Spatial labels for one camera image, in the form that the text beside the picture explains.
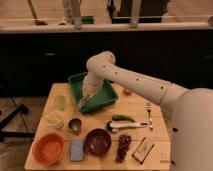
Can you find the silver metal fork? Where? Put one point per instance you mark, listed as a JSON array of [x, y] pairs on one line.
[[148, 109]]

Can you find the green chili pepper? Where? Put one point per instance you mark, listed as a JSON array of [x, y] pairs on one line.
[[122, 118]]

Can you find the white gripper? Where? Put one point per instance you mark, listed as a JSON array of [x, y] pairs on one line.
[[91, 86]]

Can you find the orange plastic bowl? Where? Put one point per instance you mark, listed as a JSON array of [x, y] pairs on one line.
[[49, 149]]

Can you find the black white kitchen utensil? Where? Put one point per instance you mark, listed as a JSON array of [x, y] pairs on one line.
[[114, 126]]

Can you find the small orange fruit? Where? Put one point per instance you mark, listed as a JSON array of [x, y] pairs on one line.
[[127, 92]]

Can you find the yellow green plastic cup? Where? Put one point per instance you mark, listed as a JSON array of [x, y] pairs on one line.
[[60, 102]]

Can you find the small metal cup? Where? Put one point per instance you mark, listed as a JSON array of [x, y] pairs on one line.
[[75, 125]]

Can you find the brown white box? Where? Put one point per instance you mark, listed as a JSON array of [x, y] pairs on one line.
[[143, 150]]

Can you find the wooden table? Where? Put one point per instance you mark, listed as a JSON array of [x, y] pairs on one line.
[[133, 105]]

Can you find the blue sponge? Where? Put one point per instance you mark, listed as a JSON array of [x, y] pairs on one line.
[[77, 150]]

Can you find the bunch of dark grapes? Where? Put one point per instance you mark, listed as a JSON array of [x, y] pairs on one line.
[[123, 147]]

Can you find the green plastic tray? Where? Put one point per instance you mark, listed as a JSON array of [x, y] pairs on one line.
[[105, 97]]

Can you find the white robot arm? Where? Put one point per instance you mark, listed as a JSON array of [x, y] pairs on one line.
[[191, 109]]

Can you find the dark red bowl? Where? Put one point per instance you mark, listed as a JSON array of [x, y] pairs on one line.
[[98, 142]]

